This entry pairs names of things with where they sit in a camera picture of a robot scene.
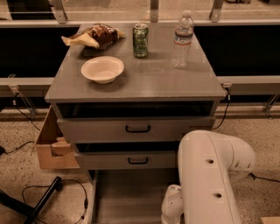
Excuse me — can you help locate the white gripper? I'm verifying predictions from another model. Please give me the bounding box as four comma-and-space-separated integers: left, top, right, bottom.
161, 185, 183, 224

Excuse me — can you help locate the grey bottom drawer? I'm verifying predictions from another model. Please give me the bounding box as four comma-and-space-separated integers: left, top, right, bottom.
88, 168, 179, 224

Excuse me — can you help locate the grey drawer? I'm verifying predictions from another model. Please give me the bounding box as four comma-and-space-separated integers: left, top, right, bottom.
74, 150, 177, 170
88, 168, 179, 224
58, 116, 215, 144

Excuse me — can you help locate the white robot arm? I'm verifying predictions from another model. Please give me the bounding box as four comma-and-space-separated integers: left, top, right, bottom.
161, 130, 256, 224

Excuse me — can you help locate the grey middle drawer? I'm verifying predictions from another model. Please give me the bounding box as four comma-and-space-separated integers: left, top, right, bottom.
74, 150, 177, 170

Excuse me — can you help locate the grey top drawer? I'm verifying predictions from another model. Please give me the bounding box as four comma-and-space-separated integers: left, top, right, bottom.
58, 116, 215, 144

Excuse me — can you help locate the grey drawer cabinet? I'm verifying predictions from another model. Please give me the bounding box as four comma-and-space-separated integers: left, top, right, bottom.
45, 23, 228, 176

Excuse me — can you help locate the cardboard corner bottom right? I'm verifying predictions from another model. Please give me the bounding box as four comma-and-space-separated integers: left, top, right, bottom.
261, 216, 280, 224

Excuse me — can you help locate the cardboard box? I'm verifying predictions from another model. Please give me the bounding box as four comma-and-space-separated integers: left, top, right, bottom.
36, 108, 79, 170

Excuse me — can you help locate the black stand leg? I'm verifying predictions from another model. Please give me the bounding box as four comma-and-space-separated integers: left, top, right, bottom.
0, 176, 63, 224

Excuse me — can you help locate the white paper bowl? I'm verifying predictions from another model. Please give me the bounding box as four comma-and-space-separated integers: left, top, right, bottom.
80, 56, 124, 84

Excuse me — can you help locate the green soda can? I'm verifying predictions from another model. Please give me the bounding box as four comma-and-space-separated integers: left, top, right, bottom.
132, 24, 149, 58

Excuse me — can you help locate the clear plastic water bottle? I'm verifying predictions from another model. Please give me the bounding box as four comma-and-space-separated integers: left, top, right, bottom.
171, 10, 194, 69

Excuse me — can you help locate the brown chip bag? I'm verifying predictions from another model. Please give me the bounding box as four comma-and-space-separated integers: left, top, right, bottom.
61, 24, 126, 50

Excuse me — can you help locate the black cable right floor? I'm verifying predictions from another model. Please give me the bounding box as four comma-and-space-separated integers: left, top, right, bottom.
249, 172, 280, 185

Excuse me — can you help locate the black cable floor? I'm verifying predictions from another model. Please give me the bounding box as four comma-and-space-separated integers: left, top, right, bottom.
249, 172, 280, 185
21, 178, 89, 224

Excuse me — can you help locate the black cable left floor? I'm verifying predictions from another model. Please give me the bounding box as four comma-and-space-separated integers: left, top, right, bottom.
21, 178, 89, 224

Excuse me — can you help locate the black cable behind cabinet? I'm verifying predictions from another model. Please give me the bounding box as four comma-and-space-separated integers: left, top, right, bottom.
211, 86, 231, 131

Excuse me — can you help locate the black cable far left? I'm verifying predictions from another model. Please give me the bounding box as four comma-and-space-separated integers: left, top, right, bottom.
0, 92, 41, 156

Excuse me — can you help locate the metal railing frame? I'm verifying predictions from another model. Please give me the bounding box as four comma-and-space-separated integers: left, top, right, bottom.
1, 0, 280, 110

